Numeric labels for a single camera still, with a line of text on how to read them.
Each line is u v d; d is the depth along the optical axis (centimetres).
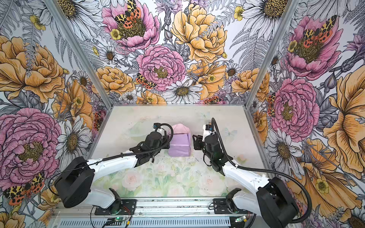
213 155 65
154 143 66
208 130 73
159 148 62
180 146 84
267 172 45
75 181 43
